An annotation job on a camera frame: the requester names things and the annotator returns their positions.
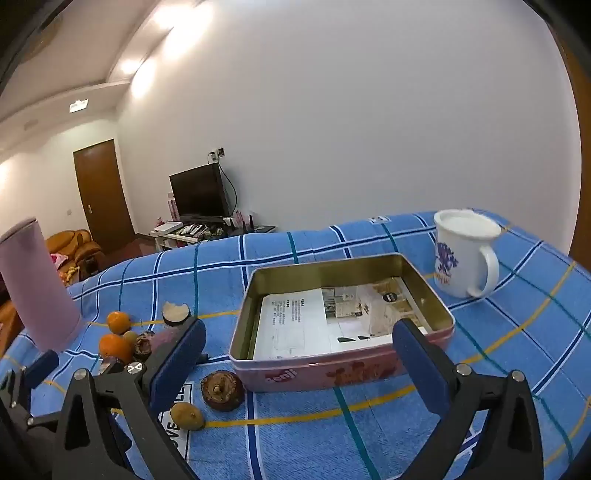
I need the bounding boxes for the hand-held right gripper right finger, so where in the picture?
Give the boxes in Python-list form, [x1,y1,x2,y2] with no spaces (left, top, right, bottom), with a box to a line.
[392,318,546,480]

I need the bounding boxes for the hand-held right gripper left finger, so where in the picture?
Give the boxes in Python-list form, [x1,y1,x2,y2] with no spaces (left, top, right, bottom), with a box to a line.
[51,316,208,480]

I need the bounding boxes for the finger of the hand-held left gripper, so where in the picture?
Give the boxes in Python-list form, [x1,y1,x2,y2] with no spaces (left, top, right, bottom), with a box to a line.
[25,405,70,433]
[0,350,61,423]

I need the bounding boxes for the purple round fruit with stem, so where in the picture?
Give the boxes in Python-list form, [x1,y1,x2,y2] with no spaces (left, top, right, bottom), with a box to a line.
[150,329,183,358]

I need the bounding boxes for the dark brown mangosteen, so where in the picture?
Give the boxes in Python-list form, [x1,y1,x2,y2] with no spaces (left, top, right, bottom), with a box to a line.
[133,333,155,361]
[199,369,245,411]

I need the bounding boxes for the bitten white-fleshed purple fruit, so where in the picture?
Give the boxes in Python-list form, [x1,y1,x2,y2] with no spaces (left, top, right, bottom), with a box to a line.
[161,301,192,328]

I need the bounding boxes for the orange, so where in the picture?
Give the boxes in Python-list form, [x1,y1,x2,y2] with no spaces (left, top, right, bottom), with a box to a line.
[98,333,134,365]
[106,311,131,335]

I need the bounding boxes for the pink metal tin box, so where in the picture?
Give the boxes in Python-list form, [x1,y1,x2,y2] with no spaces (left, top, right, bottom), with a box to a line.
[228,253,457,393]

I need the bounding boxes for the lilac cylindrical container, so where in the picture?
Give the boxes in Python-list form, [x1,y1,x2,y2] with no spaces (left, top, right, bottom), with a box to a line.
[0,217,85,352]

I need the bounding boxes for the white mug with purple print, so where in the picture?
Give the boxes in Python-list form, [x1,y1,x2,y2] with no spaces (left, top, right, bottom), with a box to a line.
[433,209,503,299]

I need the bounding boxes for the blue plaid cloth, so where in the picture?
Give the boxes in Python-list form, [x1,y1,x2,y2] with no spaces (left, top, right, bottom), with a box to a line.
[0,210,591,480]

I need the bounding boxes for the white television stand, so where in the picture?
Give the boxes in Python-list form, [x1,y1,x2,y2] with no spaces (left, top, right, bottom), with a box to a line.
[148,222,278,252]

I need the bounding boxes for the printed paper sheets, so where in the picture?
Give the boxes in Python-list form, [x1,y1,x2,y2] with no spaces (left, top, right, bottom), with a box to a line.
[253,276,432,361]

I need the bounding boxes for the orange leather armchair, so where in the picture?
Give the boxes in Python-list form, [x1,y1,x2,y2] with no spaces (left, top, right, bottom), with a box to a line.
[45,229,103,283]

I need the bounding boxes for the black flat television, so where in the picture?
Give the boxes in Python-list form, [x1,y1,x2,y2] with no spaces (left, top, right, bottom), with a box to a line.
[168,162,230,219]

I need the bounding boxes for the brown wooden door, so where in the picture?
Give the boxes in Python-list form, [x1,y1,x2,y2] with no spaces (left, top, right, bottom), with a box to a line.
[73,138,138,254]

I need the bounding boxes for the brown wooden panel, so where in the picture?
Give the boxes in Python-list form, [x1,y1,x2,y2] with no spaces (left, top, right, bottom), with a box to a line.
[556,41,591,259]

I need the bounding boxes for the black television cable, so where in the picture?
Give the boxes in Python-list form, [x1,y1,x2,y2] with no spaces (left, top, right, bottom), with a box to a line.
[217,159,241,217]

